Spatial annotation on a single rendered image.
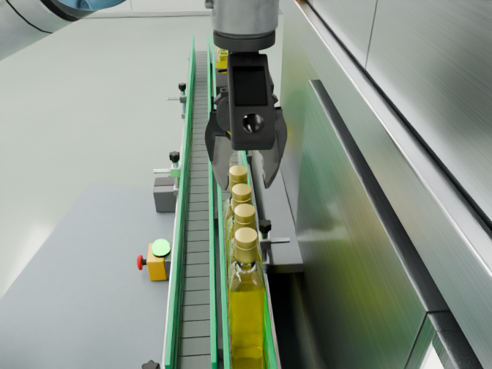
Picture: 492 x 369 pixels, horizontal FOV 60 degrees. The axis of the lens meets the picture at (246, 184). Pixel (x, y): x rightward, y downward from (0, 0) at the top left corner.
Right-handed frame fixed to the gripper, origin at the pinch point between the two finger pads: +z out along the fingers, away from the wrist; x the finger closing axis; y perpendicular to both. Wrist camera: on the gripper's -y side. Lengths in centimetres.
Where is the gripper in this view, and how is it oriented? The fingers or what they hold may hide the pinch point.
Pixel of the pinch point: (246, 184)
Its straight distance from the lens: 58.1
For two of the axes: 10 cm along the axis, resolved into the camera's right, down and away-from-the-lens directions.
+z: 0.0, 8.1, 5.9
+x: -10.0, 0.5, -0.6
